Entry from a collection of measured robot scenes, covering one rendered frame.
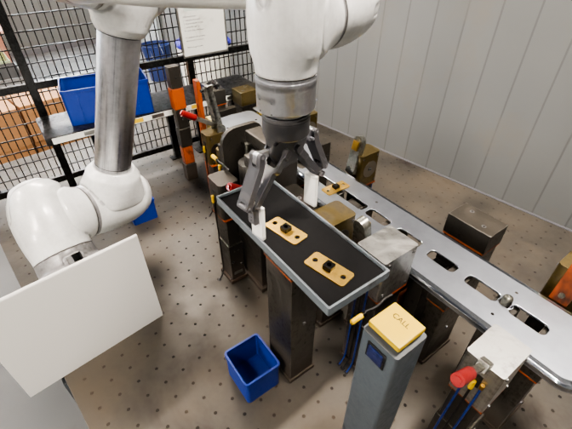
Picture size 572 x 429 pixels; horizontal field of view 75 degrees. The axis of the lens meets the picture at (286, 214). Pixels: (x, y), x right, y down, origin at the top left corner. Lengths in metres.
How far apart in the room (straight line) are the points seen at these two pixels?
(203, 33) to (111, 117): 0.88
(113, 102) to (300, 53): 0.67
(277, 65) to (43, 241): 0.81
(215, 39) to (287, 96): 1.39
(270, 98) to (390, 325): 0.37
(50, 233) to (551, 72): 2.55
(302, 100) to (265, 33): 0.10
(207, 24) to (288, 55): 1.39
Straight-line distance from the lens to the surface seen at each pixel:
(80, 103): 1.60
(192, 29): 1.86
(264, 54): 0.52
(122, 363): 1.16
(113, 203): 1.20
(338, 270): 0.65
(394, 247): 0.79
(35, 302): 1.01
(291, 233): 0.71
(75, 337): 1.12
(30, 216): 1.15
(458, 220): 1.06
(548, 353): 0.89
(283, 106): 0.54
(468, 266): 0.97
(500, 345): 0.77
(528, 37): 2.73
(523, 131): 2.83
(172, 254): 1.40
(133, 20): 1.02
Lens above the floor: 1.63
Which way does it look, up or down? 38 degrees down
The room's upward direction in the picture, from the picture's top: straight up
